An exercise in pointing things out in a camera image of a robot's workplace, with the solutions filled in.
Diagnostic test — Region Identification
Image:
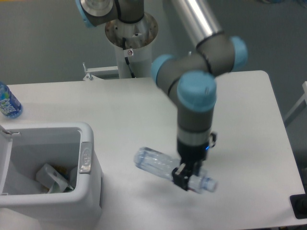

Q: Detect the white metal frame right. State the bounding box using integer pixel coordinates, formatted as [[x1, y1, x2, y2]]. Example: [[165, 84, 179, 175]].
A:
[[283, 81, 307, 127]]

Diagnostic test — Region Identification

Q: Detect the black clamp at table edge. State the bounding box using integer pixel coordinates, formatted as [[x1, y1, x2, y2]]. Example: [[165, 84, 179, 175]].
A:
[[290, 194, 307, 219]]

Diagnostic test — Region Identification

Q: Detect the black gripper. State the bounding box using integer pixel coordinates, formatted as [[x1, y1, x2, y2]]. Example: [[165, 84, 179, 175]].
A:
[[172, 131, 217, 191]]

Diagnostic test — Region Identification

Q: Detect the white plastic wrapper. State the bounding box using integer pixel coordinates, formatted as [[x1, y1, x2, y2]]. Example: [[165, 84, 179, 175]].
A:
[[35, 163, 74, 194]]

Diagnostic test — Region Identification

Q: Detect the blue labelled water bottle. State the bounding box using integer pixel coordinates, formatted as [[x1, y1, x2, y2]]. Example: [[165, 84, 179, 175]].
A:
[[0, 82, 23, 119]]

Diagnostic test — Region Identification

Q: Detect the clear crushed plastic bottle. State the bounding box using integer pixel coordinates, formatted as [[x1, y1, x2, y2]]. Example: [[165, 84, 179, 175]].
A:
[[134, 147, 218, 194]]

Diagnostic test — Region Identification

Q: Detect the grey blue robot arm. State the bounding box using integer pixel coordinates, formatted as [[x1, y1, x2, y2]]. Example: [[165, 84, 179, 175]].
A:
[[76, 0, 248, 193]]

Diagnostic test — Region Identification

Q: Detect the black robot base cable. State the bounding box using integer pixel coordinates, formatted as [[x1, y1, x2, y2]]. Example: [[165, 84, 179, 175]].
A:
[[122, 37, 135, 79]]

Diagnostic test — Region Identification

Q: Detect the yellow snack wrapper trash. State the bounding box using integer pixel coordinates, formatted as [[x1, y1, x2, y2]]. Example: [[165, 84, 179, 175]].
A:
[[53, 165, 69, 180]]

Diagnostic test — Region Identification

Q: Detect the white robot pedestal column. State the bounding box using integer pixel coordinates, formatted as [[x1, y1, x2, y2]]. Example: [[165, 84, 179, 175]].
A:
[[84, 13, 158, 81]]

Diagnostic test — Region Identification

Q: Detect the white plastic trash can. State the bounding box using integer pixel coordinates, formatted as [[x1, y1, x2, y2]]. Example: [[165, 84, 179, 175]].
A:
[[0, 122, 103, 227]]

